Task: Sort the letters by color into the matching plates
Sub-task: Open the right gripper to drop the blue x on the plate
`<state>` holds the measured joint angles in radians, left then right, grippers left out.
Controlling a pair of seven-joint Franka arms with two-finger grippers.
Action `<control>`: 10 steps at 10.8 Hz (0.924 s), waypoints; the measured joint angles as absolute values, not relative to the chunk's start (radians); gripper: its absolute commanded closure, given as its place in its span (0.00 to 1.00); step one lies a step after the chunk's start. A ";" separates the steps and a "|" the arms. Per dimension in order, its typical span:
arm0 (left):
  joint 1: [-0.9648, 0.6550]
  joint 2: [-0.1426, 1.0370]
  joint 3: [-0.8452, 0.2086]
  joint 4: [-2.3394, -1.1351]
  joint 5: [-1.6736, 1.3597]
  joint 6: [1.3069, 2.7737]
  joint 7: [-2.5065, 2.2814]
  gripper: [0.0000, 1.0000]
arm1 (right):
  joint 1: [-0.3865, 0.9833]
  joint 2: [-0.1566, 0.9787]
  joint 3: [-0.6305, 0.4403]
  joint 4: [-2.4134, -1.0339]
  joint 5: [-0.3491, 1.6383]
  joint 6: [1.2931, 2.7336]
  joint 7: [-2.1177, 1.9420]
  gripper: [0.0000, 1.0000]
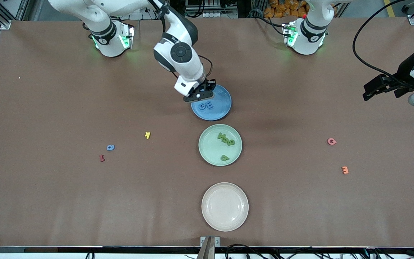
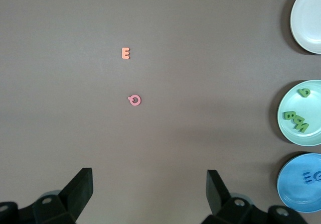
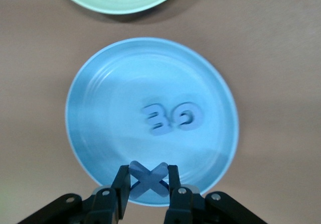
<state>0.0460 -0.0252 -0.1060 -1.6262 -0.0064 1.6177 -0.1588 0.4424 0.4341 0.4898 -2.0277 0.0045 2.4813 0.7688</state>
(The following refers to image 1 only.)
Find blue plate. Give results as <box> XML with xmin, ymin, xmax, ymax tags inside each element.
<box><xmin>190</xmin><ymin>83</ymin><xmax>232</xmax><ymax>121</ymax></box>

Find green plate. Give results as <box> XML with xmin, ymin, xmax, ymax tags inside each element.
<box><xmin>198</xmin><ymin>124</ymin><xmax>243</xmax><ymax>167</ymax></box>

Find bag of oranges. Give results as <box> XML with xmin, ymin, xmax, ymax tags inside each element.
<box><xmin>263</xmin><ymin>0</ymin><xmax>310</xmax><ymax>18</ymax></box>

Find beige pink plate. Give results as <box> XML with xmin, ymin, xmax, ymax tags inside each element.
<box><xmin>201</xmin><ymin>182</ymin><xmax>249</xmax><ymax>232</ymax></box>

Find brown table cover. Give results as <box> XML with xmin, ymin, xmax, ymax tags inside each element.
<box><xmin>0</xmin><ymin>16</ymin><xmax>414</xmax><ymax>249</ymax></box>

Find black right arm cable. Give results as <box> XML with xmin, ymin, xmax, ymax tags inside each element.
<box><xmin>149</xmin><ymin>0</ymin><xmax>214</xmax><ymax>84</ymax></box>

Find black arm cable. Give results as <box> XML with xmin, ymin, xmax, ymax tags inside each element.
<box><xmin>352</xmin><ymin>0</ymin><xmax>414</xmax><ymax>88</ymax></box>
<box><xmin>149</xmin><ymin>0</ymin><xmax>214</xmax><ymax>84</ymax></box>

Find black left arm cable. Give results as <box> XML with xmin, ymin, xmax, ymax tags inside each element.
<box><xmin>352</xmin><ymin>0</ymin><xmax>414</xmax><ymax>88</ymax></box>

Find silver camera mount bracket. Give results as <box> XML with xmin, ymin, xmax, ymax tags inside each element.
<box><xmin>200</xmin><ymin>236</ymin><xmax>221</xmax><ymax>259</ymax></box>

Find black table edge rail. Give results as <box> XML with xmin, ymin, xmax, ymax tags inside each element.
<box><xmin>0</xmin><ymin>246</ymin><xmax>414</xmax><ymax>254</ymax></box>

